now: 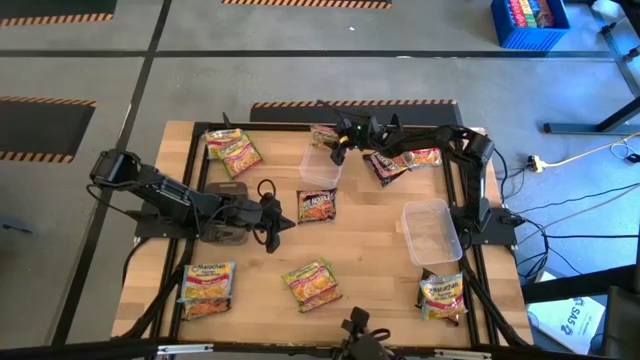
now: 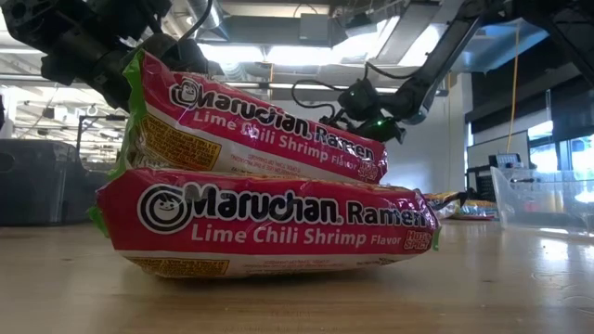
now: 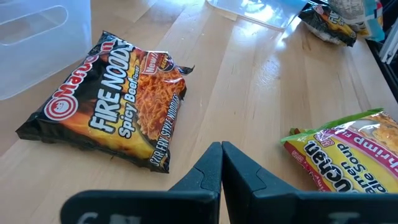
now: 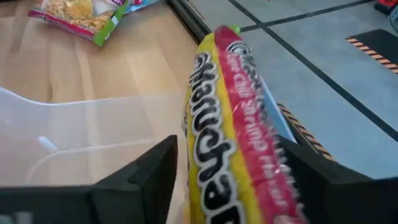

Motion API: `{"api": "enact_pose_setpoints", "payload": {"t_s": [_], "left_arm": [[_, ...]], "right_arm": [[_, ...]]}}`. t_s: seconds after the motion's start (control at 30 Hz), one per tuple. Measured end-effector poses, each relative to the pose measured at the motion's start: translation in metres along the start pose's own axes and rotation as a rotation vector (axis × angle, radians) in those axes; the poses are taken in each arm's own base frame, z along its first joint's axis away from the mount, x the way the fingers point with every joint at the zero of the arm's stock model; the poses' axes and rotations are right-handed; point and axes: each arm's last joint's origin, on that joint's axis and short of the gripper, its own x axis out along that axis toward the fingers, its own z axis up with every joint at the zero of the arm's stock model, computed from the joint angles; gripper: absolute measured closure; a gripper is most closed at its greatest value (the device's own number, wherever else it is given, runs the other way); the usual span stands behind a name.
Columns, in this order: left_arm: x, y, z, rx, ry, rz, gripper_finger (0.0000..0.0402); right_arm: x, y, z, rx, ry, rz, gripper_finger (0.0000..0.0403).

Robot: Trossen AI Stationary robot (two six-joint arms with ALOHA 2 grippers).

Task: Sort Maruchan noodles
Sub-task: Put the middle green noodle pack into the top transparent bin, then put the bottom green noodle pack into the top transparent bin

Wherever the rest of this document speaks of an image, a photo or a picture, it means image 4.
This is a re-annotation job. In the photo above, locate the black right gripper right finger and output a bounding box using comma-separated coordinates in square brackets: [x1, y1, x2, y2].
[276, 135, 398, 224]

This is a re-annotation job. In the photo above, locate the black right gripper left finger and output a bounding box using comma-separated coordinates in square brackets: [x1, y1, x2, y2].
[0, 134, 178, 224]

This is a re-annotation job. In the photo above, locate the lime chili shrimp ramen pack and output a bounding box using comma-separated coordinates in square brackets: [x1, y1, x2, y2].
[182, 24, 308, 224]
[27, 0, 130, 47]

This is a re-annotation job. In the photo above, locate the black hazard-striped floor mat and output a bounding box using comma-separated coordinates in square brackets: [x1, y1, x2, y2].
[345, 29, 398, 75]
[275, 102, 338, 162]

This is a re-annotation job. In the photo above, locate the green ramen packet stack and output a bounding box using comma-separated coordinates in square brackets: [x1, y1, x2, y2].
[0, 86, 187, 187]

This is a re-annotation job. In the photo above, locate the red and black device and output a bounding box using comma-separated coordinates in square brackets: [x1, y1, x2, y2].
[374, 0, 398, 16]

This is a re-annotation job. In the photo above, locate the black aluminium table frame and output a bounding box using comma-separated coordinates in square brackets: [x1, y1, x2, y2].
[164, 0, 214, 44]

